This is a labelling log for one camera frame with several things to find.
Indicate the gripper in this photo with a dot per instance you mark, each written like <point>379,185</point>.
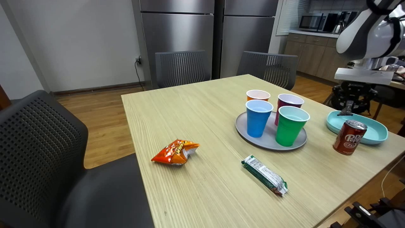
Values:
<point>355,87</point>

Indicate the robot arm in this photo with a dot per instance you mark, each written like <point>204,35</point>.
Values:
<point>357,31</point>

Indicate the dark red soda can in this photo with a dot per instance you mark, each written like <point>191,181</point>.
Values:
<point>348,139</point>

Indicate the teal plate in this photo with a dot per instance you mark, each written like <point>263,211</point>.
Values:
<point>376,131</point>

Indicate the wooden kitchen cabinets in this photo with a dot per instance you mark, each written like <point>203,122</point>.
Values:
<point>311,55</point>

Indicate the maroon plastic cup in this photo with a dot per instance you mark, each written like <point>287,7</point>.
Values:
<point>286,100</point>

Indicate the green plastic cup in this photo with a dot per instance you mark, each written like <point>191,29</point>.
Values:
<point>288,131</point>

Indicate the silver kettle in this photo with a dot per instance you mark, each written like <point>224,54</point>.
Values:
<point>338,28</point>

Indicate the black coffee machine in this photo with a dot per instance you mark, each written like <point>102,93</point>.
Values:
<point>349,18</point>

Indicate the microwave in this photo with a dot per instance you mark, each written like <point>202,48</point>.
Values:
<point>316,22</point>

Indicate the dark grey perforated chair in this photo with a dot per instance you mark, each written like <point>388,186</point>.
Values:
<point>41,164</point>
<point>269,68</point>
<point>182,68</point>

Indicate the grey round plate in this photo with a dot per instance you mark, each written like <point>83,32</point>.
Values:
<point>269,139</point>

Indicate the orange plastic cup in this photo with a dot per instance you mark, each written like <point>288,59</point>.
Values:
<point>258,95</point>

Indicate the blue plastic cup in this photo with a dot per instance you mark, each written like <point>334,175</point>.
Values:
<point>258,122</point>

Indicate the green white snack packet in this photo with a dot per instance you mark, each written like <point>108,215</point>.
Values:
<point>264,174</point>

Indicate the black stand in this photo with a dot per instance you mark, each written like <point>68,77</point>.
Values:
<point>373,215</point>

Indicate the stainless steel refrigerator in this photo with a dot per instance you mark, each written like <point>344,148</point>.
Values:
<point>177,31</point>
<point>246,34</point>

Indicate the orange snack bag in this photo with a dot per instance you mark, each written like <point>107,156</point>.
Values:
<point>174,152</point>

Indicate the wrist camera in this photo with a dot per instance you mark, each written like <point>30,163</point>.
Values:
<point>364,76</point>

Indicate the wall socket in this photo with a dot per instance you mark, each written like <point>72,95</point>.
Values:
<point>138,60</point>

